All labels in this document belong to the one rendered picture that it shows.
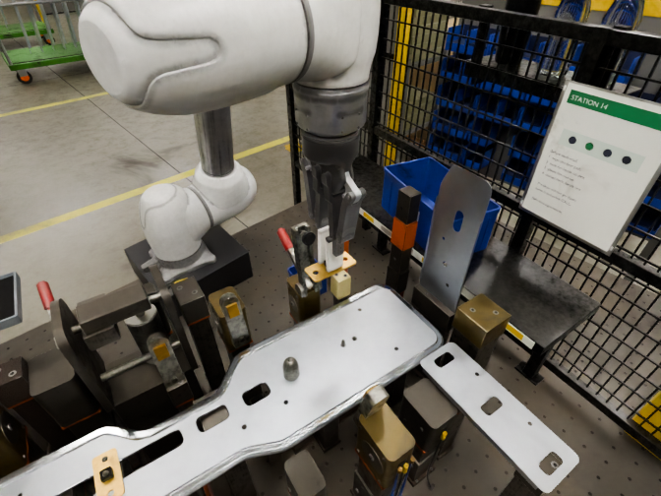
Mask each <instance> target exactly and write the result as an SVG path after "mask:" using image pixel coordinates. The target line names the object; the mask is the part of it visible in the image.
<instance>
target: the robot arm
mask: <svg viewBox="0 0 661 496"><path fill-rule="evenodd" d="M380 15H381V0H85V1H84V3H83V7H82V13H81V16H80V18H79V38H80V44H81V48H82V50H83V53H84V57H85V59H86V61H87V63H88V65H89V67H90V70H91V71H92V73H93V75H94V76H95V78H96V79H97V80H98V82H99V83H100V84H101V85H102V87H103V88H104V89H105V90H106V91H107V92H108V93H109V94H110V95H111V96H113V97H114V98H116V99H118V100H120V101H121V102H122V103H123V104H125V105H126V106H128V107H130V108H132V109H134V110H138V111H142V112H145V113H150V114H159V115H191V114H194V121H195V127H196V134H197V140H198V147H199V153H200V160H201V161H200V162H199V164H198V165H197V166H196V168H195V174H194V177H193V180H192V184H191V185H190V186H188V187H186V188H182V187H180V186H178V185H175V184H170V183H164V184H157V185H153V186H151V187H149V189H147V190H146V191H145V192H144V194H143V195H142V197H141V199H140V202H139V218H140V223H141V226H142V229H143V232H144V234H145V237H146V239H147V241H148V243H149V245H150V247H151V249H150V250H149V253H150V256H151V257H152V259H150V260H148V261H147V262H145V263H144V264H142V265H141V267H142V268H143V271H144V273H148V272H150V268H149V266H152V265H155V264H156V265H157V267H158V269H159V270H160V271H161V273H162V278H163V280H164V282H165V283H171V282H173V281H174V280H175V279H177V278H180V277H182V276H184V275H186V274H188V273H190V272H192V271H194V270H196V269H199V268H201V267H203V266H206V265H209V264H213V263H215V262H216V257H215V255H214V254H213V253H211V252H210V250H209V249H208V247H207V246H206V244H205V243H204V241H203V240H202V237H203V236H204V235H205V234H206V233H207V231H208V230H209V229H210V228H212V227H214V226H216V225H218V224H221V223H223V222H224V221H226V220H228V219H230V218H232V217H234V216H236V215H237V214H239V213H240V212H242V211H243V210H245V209H246V208H247V207H248V206H249V205H250V204H251V203H252V201H253V200H254V198H255V196H256V193H257V184H256V180H255V178H254V176H253V175H252V173H251V172H250V171H249V170H248V169H247V168H245V167H244V166H241V165H240V164H239V163H238V162H237V161H236V160H234V157H233V142H232V126H231V110H230V106H231V105H234V104H238V103H241V102H244V101H247V100H250V99H253V98H256V97H259V96H261V95H264V94H267V93H270V92H272V91H274V90H275V89H277V88H279V87H282V86H285V85H287V84H291V83H292V88H293V91H294V108H295V121H296V124H297V125H298V126H299V127H300V128H301V129H302V130H301V132H302V151H303V155H304V156H305V157H302V158H300V159H299V161H300V165H301V168H302V172H303V176H304V183H305V191H306V198H307V205H308V212H309V217H310V219H314V220H315V225H316V227H317V229H318V262H319V263H320V264H322V263H323V262H324V260H326V263H327V272H328V273H329V272H331V271H333V270H335V269H337V268H339V267H342V266H343V253H344V242H345V241H348V240H350V239H352V238H354V234H355V229H356V225H357V220H358V216H359V211H360V206H361V202H362V200H363V199H364V198H365V196H366V190H365V189H364V188H359V189H358V188H357V186H356V185H355V183H354V182H353V178H354V173H353V169H352V162H353V160H354V159H355V158H356V157H357V155H358V153H359V138H360V128H362V127H363V126H364V124H365V122H366V115H367V99H368V89H369V74H370V68H371V64H372V61H373V58H374V56H375V53H376V48H377V41H378V35H379V25H380ZM311 171H312V172H311Z"/></svg>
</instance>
